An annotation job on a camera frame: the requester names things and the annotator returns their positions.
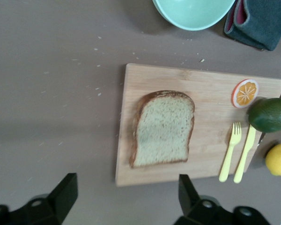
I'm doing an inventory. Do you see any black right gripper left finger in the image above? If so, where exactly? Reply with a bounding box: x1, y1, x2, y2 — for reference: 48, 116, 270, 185
0, 173, 78, 225

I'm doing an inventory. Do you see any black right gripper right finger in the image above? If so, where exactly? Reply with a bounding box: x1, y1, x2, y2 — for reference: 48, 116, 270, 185
173, 174, 271, 225

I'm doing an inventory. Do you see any brown crust bread slice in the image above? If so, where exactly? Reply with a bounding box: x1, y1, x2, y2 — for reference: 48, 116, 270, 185
129, 90, 195, 169

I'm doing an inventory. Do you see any yellow plastic fork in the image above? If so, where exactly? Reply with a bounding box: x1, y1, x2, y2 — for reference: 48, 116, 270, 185
219, 121, 242, 183

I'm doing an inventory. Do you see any yellow plastic knife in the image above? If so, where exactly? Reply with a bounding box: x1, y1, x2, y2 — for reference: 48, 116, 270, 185
233, 124, 257, 184

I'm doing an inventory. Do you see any yellow lemon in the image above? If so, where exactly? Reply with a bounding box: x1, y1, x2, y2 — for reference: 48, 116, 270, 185
265, 143, 281, 176

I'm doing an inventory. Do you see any wooden cutting board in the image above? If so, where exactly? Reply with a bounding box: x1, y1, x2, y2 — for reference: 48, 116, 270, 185
115, 63, 281, 188

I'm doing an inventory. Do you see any green avocado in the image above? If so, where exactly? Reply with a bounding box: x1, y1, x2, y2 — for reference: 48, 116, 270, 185
247, 97, 281, 134

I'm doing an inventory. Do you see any orange slice toy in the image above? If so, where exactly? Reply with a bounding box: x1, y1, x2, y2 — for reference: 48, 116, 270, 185
231, 79, 259, 108

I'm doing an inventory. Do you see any pale green bowl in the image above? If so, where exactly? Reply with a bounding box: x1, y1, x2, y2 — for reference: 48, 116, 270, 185
152, 0, 236, 31

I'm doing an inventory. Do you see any folded grey cloth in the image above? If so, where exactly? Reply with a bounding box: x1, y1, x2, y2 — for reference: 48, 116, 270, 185
224, 0, 281, 52

